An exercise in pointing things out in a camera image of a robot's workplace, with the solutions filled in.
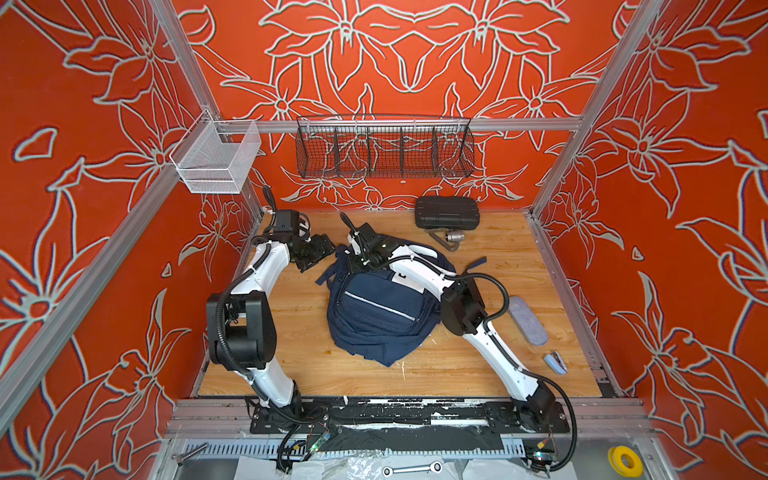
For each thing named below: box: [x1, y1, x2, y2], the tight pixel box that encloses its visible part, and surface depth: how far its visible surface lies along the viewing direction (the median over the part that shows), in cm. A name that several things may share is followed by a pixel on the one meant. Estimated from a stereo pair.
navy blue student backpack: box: [315, 234, 457, 367], surface depth 85 cm
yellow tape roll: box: [608, 446, 644, 478], surface depth 68 cm
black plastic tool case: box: [415, 196, 480, 231], surface depth 116 cm
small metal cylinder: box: [445, 230, 465, 242], surface depth 109 cm
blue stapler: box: [544, 351, 568, 375], surface depth 81 cm
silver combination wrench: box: [383, 461, 443, 477], surface depth 68 cm
